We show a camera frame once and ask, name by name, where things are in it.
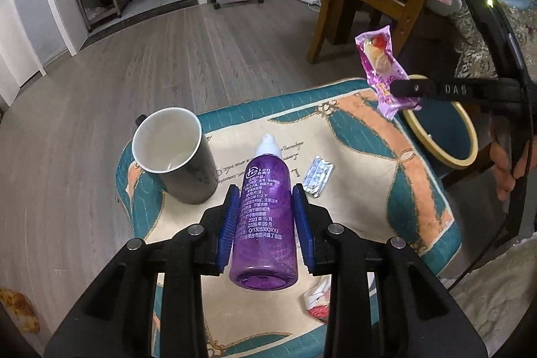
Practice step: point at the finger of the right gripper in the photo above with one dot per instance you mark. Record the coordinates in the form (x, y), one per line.
(411, 88)

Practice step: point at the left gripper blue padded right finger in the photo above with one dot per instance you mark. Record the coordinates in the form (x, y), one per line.
(301, 212)

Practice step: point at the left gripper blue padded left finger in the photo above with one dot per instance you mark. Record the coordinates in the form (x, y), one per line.
(228, 228)

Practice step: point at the purple snack wrapper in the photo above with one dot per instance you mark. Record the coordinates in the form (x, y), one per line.
(381, 69)

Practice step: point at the purple bottle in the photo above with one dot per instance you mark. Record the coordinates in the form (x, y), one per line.
(264, 254)

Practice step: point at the blue trash bin, yellow rim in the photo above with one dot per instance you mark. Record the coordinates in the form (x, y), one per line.
(445, 132)

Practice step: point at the person's right hand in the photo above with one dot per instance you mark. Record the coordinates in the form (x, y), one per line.
(504, 176)

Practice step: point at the small white blister packet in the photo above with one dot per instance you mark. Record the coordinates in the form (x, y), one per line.
(317, 176)

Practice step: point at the red white wrapper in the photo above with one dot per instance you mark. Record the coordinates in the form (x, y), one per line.
(317, 299)

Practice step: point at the teal patterned floor mat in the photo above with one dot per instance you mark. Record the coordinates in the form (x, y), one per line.
(381, 186)

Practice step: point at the black mug, white inside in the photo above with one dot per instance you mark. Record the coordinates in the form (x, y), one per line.
(170, 145)

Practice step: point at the teal lace tablecloth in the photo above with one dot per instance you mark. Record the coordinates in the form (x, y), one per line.
(496, 41)

